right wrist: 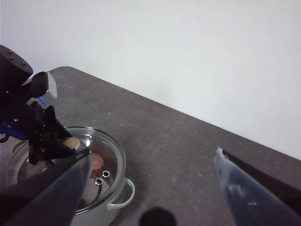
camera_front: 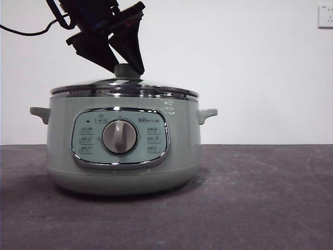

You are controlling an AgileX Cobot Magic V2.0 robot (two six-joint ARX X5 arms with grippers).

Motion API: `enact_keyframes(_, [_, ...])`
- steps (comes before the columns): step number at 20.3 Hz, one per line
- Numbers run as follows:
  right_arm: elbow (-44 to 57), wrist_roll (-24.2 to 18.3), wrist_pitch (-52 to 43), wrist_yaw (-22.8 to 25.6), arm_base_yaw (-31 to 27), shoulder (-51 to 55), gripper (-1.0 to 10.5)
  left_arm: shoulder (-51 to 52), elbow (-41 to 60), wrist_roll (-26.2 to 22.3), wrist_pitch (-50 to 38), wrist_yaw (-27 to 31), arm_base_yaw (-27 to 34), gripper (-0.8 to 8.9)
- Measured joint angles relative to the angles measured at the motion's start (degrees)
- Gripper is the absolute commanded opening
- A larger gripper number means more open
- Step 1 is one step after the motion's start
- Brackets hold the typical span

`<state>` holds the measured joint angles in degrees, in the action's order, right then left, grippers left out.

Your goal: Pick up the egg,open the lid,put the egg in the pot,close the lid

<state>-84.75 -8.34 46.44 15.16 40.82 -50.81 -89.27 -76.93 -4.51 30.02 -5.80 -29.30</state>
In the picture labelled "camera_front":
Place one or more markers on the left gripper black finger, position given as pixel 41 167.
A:
pixel 130 44
pixel 96 52

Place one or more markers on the glass lid with green knob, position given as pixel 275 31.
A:
pixel 125 70

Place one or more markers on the sage green electric cooking pot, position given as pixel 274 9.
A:
pixel 59 135

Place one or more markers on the white wall power socket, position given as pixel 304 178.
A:
pixel 326 17

